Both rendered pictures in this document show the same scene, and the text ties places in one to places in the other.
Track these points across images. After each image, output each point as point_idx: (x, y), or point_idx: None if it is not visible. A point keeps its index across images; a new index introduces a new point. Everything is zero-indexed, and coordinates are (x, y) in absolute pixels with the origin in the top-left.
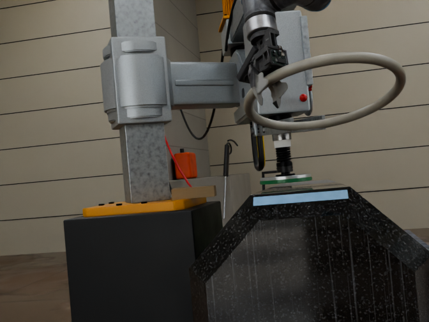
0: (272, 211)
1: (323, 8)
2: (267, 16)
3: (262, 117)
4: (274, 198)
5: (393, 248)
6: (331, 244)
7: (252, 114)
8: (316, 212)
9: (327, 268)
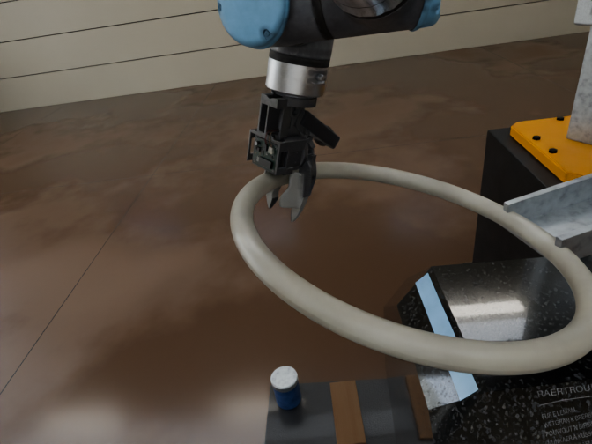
0: (412, 309)
1: (415, 28)
2: (272, 62)
3: (422, 186)
4: (432, 296)
5: None
6: (419, 413)
7: (379, 181)
8: (423, 366)
9: (417, 425)
